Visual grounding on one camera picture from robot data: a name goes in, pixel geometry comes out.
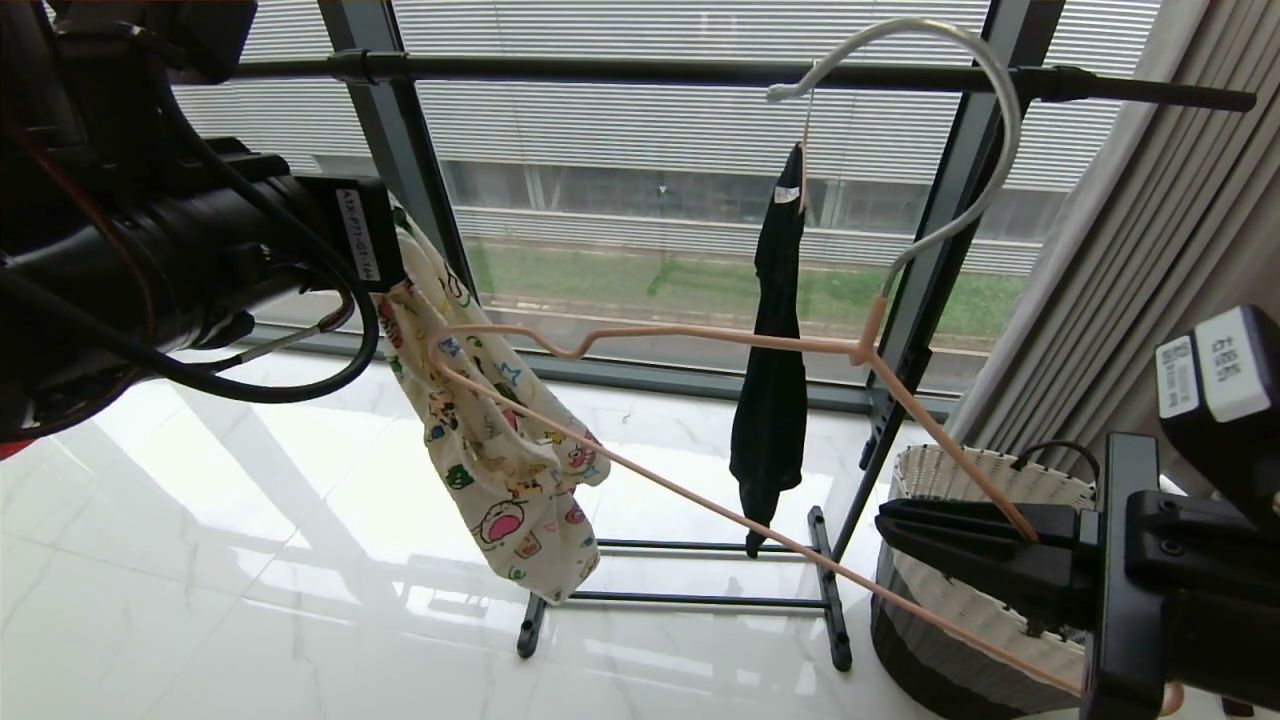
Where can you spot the cream printed garment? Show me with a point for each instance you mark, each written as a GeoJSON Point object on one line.
{"type": "Point", "coordinates": [500, 480]}

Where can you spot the black clothes rack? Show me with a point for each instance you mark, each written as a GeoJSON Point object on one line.
{"type": "Point", "coordinates": [650, 72]}

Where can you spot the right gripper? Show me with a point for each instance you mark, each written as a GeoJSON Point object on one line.
{"type": "Point", "coordinates": [1200, 600]}

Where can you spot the window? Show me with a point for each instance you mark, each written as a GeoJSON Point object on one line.
{"type": "Point", "coordinates": [425, 150]}

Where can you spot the white laundry basket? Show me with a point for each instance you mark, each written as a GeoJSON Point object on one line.
{"type": "Point", "coordinates": [960, 610]}

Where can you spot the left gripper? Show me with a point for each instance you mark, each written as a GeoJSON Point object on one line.
{"type": "Point", "coordinates": [340, 235]}

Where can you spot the pink clothes hanger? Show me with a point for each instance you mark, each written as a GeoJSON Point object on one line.
{"type": "Point", "coordinates": [804, 170]}
{"type": "Point", "coordinates": [868, 345]}

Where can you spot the beige curtain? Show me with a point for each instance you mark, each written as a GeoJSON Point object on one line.
{"type": "Point", "coordinates": [1150, 250]}

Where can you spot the black T-shirt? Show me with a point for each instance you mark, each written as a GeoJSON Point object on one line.
{"type": "Point", "coordinates": [775, 400]}

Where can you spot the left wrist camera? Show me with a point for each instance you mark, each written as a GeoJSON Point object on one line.
{"type": "Point", "coordinates": [160, 35]}

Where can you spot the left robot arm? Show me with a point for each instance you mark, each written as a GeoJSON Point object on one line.
{"type": "Point", "coordinates": [100, 270]}

